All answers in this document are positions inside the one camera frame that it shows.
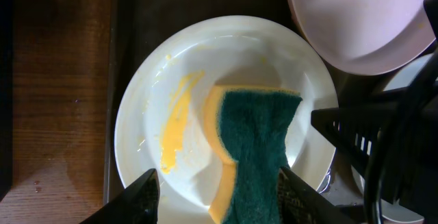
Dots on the light blue plate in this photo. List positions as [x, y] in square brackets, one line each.
[395, 213]

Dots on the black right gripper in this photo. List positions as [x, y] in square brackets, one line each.
[402, 130]

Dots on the dark brown serving tray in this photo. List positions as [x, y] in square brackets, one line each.
[156, 44]

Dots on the pink plate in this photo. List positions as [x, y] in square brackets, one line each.
[364, 37]

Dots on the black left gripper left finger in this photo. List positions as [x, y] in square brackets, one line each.
[137, 204]

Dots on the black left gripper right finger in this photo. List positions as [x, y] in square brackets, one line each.
[301, 204]

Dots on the cream white plate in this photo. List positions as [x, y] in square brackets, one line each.
[171, 114]

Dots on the green yellow sponge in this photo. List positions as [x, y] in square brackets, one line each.
[246, 127]

